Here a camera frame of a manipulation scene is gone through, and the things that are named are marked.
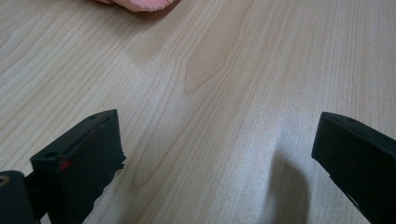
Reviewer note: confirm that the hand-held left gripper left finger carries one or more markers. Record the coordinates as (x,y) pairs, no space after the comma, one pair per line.
(87,155)

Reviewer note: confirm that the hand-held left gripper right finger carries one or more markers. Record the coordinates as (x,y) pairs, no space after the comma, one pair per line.
(361,161)

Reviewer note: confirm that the pink mitten with red print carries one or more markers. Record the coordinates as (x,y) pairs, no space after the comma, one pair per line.
(140,4)

